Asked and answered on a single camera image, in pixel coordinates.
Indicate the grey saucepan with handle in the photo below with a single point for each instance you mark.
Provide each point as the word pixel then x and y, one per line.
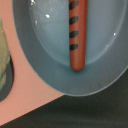
pixel 43 33

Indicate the brown sausage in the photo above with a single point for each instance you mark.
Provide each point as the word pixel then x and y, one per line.
pixel 77 33

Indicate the pink toy stove board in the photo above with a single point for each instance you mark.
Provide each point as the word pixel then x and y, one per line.
pixel 28 91

